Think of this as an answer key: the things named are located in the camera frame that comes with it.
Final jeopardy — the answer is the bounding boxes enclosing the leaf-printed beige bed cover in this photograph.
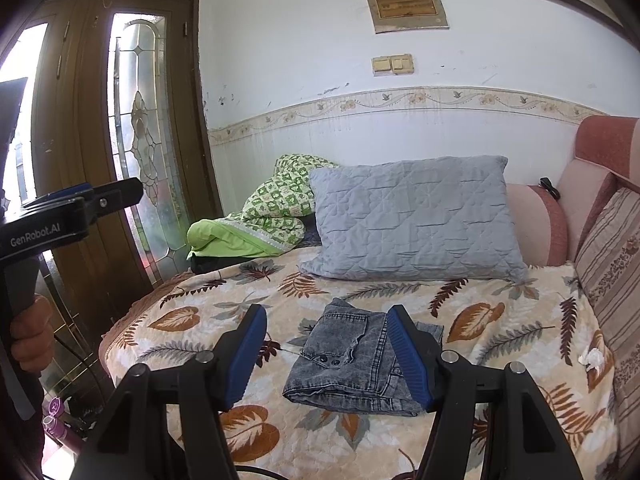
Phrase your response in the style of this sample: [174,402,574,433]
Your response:
[99,245,626,480]

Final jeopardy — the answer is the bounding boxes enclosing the framed wall plaque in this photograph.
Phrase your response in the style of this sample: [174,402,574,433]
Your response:
[364,0,450,35]

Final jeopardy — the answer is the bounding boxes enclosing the grey quilted pillow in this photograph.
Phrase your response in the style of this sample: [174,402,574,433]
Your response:
[300,155,530,283]

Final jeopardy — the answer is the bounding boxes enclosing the pink sofa backrest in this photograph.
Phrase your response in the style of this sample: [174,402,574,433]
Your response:
[555,115,640,261]

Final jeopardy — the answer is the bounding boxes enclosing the black cable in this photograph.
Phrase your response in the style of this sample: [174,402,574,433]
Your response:
[52,332,111,411]

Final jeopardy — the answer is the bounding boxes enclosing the striped beige cushion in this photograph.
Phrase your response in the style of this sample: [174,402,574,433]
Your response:
[574,187,640,480]

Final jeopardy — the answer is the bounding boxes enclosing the white crumpled tissue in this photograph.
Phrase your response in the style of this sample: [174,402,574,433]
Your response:
[577,347,607,371]

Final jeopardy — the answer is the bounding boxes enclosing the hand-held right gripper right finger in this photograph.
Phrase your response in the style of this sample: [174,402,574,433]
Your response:
[386,305,586,480]

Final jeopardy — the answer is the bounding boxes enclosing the purple bottle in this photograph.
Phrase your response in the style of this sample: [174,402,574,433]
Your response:
[42,396,81,443]

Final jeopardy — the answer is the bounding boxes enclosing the green patterned blanket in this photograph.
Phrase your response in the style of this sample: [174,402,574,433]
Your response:
[186,153,341,261]

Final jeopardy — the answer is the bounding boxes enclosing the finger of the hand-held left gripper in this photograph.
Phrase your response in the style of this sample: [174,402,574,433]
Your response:
[75,177,143,226]
[22,183,97,209]

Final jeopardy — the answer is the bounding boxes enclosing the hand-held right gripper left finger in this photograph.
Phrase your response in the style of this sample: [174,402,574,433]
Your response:
[67,304,269,480]

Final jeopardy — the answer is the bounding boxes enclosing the wooden door with patterned glass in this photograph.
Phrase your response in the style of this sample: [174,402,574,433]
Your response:
[0,0,223,411]

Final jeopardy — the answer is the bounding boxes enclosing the person's left forearm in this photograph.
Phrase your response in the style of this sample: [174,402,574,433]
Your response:
[0,355,47,480]

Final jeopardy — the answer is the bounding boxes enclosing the yellowed wall switch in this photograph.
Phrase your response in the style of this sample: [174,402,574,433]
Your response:
[371,53,415,77]

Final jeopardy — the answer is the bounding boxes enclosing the person's left hand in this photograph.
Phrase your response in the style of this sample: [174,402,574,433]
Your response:
[10,294,55,368]

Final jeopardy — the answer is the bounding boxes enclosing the grey washed denim pants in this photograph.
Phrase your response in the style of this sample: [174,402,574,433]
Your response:
[282,297,445,418]

